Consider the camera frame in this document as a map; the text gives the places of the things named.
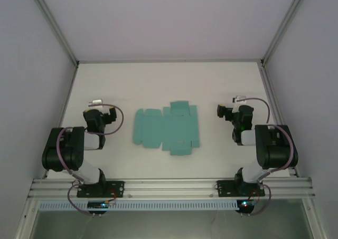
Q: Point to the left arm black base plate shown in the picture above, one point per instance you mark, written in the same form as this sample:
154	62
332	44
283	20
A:
118	189

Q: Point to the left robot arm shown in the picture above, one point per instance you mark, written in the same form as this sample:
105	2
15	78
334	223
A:
66	154

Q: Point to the aluminium frame leg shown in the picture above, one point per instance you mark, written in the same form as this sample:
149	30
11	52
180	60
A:
27	218
314	218

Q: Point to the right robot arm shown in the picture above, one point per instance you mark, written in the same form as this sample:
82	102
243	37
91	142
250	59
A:
274	152

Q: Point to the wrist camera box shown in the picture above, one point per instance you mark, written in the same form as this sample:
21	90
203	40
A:
94	103
238	99

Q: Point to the aluminium frame post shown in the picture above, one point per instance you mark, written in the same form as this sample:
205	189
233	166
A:
285	22
52	22

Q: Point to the aluminium mounting rail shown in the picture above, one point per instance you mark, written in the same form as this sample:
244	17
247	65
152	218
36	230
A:
169	186

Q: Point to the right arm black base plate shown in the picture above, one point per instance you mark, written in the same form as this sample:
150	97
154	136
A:
223	189

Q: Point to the teal paper box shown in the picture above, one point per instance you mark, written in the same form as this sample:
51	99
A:
169	128

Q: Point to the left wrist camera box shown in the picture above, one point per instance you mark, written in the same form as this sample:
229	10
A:
94	103

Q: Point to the aluminium side rail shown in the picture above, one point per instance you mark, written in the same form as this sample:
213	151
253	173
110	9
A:
66	104
269	91

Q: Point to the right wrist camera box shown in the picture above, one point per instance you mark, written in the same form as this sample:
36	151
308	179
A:
238	99

